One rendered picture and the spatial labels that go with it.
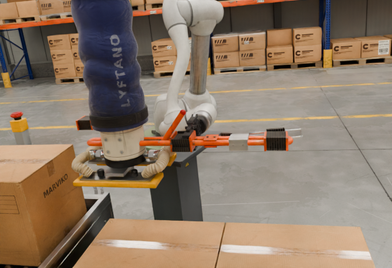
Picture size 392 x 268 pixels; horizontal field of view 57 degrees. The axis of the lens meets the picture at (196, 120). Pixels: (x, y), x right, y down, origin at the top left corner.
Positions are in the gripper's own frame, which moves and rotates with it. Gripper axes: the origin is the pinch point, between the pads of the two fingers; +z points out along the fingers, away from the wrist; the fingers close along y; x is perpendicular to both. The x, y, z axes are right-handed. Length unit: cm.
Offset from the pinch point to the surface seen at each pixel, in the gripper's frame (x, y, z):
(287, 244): -36, 50, -7
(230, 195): 9, 104, -141
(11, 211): 71, 22, 19
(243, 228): -17, 50, -17
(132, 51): 16.5, -35.6, 2.6
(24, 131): 114, 12, -49
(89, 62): 30.1, -33.8, 10.1
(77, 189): 65, 32, -17
